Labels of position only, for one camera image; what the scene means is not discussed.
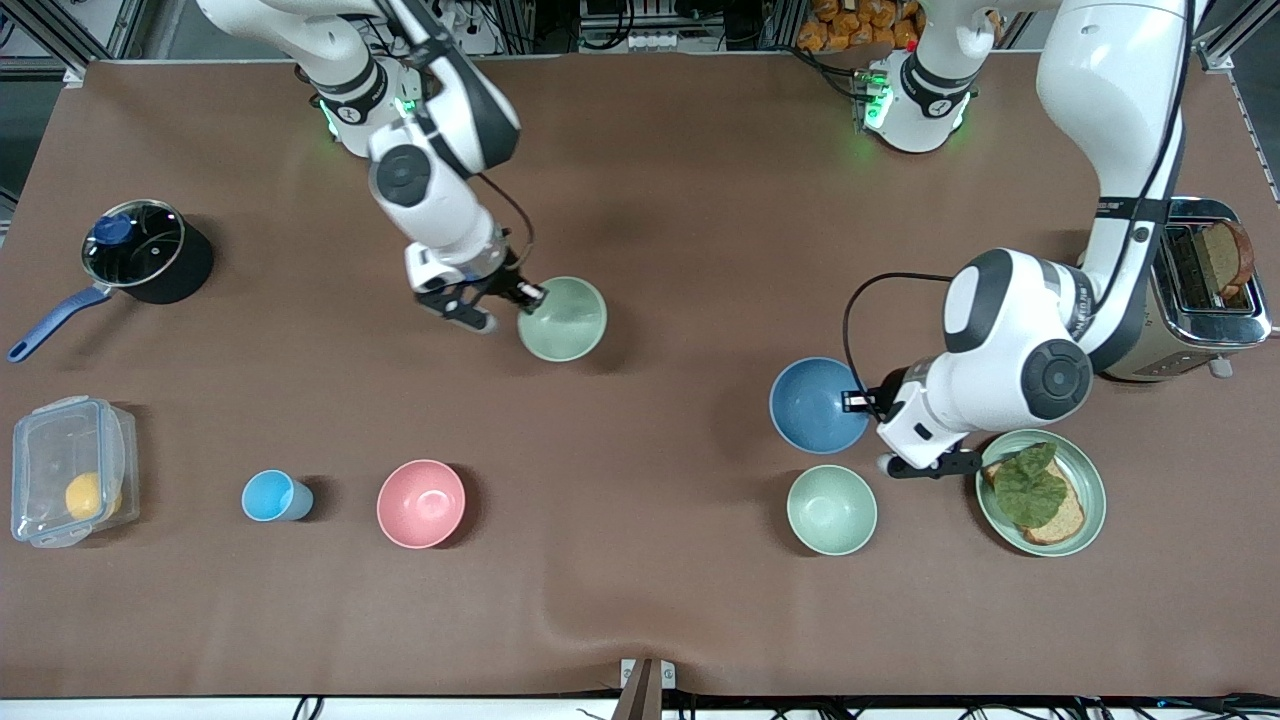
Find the blue bowl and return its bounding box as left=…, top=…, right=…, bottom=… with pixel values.
left=769, top=357, right=873, bottom=455

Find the light green bowl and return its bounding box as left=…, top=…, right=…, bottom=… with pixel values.
left=786, top=464, right=879, bottom=557
left=517, top=277, right=608, bottom=363

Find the pink bowl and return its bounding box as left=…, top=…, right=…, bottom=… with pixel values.
left=376, top=459, right=467, bottom=550

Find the green lettuce leaf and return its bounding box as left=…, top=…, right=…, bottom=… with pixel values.
left=993, top=442, right=1069, bottom=529

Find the brown bread slice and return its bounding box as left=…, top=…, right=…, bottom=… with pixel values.
left=981, top=455, right=1086, bottom=546

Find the light green plate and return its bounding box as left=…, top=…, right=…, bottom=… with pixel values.
left=975, top=429, right=1108, bottom=558

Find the brown table cover cloth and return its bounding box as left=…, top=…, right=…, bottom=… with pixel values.
left=0, top=52, right=1280, bottom=699

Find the white power strip with plugs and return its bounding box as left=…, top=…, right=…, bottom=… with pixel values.
left=440, top=0, right=501, bottom=57

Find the light blue cup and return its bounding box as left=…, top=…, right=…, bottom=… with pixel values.
left=241, top=469, right=314, bottom=523

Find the beige and chrome toaster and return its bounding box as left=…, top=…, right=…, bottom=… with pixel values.
left=1095, top=196, right=1274, bottom=383

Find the glass lid with blue knob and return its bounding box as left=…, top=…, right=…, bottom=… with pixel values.
left=82, top=200, right=187, bottom=288

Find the brown toast slice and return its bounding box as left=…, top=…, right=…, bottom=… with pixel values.
left=1198, top=220, right=1255, bottom=301

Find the orange snack bag pile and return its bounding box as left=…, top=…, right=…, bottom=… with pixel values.
left=797, top=0, right=921, bottom=53

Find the yellow lemon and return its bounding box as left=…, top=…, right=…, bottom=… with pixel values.
left=65, top=472, right=123, bottom=521

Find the clear plastic lidded container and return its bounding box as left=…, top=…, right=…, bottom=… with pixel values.
left=10, top=396, right=140, bottom=549

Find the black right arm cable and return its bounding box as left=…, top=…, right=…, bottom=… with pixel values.
left=476, top=173, right=537, bottom=273

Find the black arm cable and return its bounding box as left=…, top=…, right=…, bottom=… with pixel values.
left=476, top=173, right=537, bottom=273
left=842, top=0, right=1196, bottom=421

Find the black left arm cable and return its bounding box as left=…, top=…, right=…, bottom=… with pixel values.
left=842, top=0, right=1196, bottom=421

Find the black pot with blue handle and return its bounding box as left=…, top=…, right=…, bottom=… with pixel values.
left=8, top=200, right=214, bottom=363

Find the metal table clamp bracket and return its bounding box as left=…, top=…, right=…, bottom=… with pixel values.
left=612, top=657, right=677, bottom=720

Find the aluminium frame profile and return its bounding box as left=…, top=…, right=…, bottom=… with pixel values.
left=15, top=0, right=89, bottom=87
left=1195, top=0, right=1280, bottom=73

